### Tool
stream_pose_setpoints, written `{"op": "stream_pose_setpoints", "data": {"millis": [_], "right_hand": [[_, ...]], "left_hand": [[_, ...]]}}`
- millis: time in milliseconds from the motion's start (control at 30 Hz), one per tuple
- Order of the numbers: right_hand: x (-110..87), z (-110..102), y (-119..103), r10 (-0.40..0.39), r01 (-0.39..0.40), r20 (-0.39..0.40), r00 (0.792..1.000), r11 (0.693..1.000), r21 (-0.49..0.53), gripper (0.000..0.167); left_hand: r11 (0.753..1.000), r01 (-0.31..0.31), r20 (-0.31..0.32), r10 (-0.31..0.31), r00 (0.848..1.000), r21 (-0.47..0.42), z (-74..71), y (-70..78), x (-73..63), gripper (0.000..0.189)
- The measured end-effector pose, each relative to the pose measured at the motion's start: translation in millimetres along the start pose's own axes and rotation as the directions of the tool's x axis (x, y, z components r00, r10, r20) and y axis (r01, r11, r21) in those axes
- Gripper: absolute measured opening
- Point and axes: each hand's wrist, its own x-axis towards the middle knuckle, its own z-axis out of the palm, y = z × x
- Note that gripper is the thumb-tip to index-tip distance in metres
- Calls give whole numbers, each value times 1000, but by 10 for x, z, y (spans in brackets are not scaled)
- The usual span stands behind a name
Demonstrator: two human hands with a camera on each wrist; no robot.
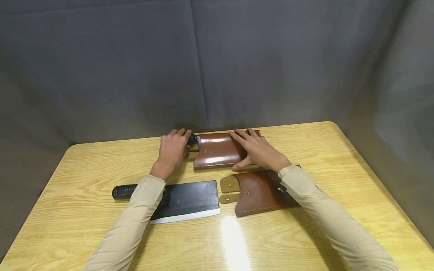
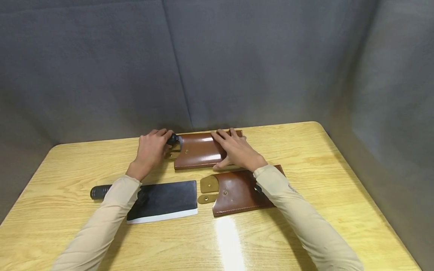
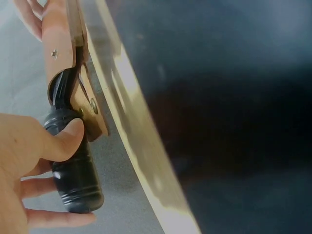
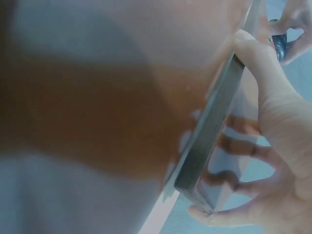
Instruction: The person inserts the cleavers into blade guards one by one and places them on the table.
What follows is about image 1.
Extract person's left forearm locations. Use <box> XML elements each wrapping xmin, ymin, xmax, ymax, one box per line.
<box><xmin>83</xmin><ymin>174</ymin><xmax>167</xmax><ymax>271</ymax></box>

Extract person's right hand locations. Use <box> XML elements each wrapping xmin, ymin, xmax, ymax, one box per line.
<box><xmin>228</xmin><ymin>128</ymin><xmax>292</xmax><ymax>174</ymax></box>

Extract person's right forearm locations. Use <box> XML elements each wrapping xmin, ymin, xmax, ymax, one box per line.
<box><xmin>277</xmin><ymin>164</ymin><xmax>400</xmax><ymax>271</ymax></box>

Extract knife with black handle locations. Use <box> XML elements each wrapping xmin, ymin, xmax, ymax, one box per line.
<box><xmin>187</xmin><ymin>133</ymin><xmax>203</xmax><ymax>148</ymax></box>

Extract black cleaver with black handle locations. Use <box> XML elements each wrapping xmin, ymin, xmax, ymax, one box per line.
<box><xmin>112</xmin><ymin>180</ymin><xmax>221</xmax><ymax>225</ymax></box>

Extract person's left hand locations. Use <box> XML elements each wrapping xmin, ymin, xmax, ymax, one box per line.
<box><xmin>149</xmin><ymin>128</ymin><xmax>194</xmax><ymax>181</ymax></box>

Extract brown leather knife sheath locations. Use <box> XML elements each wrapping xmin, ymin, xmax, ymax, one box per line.
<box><xmin>185</xmin><ymin>130</ymin><xmax>262</xmax><ymax>171</ymax></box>
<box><xmin>219</xmin><ymin>164</ymin><xmax>302</xmax><ymax>218</ymax></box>

